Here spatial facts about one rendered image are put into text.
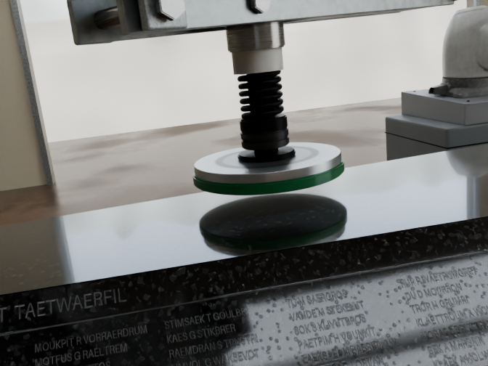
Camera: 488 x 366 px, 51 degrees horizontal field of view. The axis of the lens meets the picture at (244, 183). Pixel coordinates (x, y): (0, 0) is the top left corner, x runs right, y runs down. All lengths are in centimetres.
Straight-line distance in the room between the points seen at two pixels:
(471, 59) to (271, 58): 118
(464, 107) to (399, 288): 116
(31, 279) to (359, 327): 34
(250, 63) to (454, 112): 109
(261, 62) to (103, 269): 34
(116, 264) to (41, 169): 508
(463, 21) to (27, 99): 448
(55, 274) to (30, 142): 505
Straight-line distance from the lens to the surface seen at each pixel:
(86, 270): 58
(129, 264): 57
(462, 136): 167
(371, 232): 59
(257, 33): 70
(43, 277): 59
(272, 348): 52
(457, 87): 183
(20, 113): 560
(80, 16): 65
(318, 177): 67
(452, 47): 183
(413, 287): 57
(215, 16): 62
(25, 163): 566
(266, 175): 65
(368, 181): 80
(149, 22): 53
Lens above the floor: 107
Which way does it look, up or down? 14 degrees down
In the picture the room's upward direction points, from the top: 6 degrees counter-clockwise
